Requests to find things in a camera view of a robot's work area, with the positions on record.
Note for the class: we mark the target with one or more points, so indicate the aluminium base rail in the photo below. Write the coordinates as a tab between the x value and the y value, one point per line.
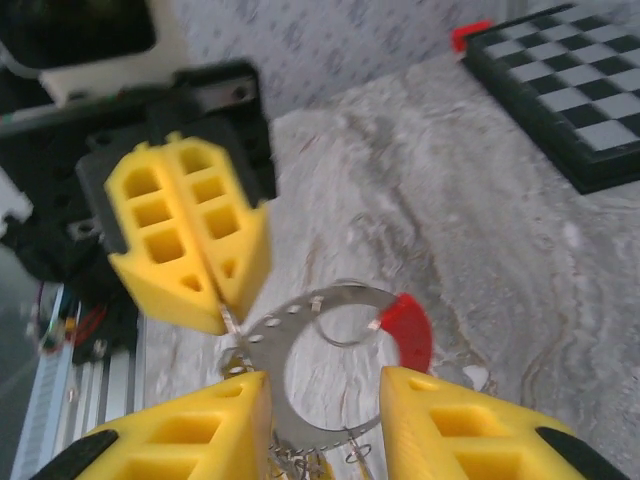
110	395

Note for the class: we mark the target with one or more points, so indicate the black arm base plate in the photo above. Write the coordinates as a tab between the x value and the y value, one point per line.
100	350

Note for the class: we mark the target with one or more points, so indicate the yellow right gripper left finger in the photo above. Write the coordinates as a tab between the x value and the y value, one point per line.
200	440

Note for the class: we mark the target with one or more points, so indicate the small circuit board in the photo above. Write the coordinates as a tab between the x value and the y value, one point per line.
55	330

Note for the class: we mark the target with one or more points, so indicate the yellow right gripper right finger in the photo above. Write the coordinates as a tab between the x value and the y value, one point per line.
450	440

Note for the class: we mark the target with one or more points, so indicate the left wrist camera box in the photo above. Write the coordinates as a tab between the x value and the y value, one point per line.
75	30

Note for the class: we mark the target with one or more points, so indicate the black grey chessboard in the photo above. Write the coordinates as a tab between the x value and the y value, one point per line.
575	90

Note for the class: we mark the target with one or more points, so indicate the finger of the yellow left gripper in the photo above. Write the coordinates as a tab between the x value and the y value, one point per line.
235	250
160	290

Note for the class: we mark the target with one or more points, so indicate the small red block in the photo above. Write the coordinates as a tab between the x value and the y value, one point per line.
462	40

